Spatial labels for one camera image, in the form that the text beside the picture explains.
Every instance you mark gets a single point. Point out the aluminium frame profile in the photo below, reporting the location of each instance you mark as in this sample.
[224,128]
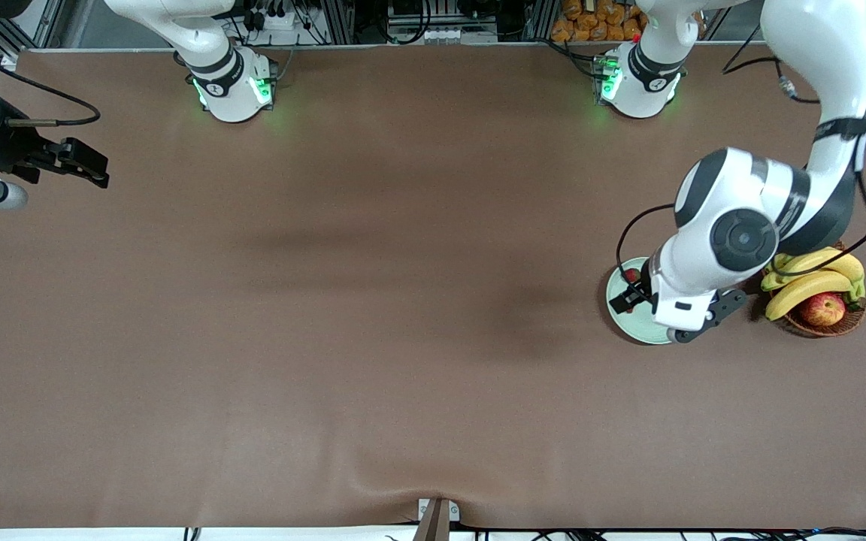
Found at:
[49,22]

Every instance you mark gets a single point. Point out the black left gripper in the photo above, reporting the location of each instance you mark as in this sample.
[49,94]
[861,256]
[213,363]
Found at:
[638,291]

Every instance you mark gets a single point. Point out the yellow banana bunch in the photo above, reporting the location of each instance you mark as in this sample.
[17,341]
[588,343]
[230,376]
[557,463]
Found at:
[809,287]

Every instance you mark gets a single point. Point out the orange bread roll pile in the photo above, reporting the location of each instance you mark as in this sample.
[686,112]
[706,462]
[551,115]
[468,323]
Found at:
[591,22]

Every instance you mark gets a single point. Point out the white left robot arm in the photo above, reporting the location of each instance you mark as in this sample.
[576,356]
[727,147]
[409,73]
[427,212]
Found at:
[824,45]

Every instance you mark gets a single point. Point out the light green round plate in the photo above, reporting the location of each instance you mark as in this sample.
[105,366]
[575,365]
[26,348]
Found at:
[628,327]

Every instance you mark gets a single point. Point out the metal clamp bracket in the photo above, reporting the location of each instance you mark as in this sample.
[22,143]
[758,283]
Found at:
[437,518]

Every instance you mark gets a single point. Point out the brown table cover mat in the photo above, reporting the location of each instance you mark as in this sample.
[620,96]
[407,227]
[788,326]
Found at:
[403,413]

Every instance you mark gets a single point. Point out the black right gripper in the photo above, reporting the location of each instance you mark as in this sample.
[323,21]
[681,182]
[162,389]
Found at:
[6,147]

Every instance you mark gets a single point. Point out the brown wicker basket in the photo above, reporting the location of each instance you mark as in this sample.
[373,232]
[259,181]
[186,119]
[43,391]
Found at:
[816,329]

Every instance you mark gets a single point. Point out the red apple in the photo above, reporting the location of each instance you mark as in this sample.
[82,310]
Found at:
[822,309]

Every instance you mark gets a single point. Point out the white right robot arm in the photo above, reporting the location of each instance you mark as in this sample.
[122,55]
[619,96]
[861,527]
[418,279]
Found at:
[230,90]

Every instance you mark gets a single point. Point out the white power strip with plugs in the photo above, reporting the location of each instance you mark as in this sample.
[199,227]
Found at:
[283,16]

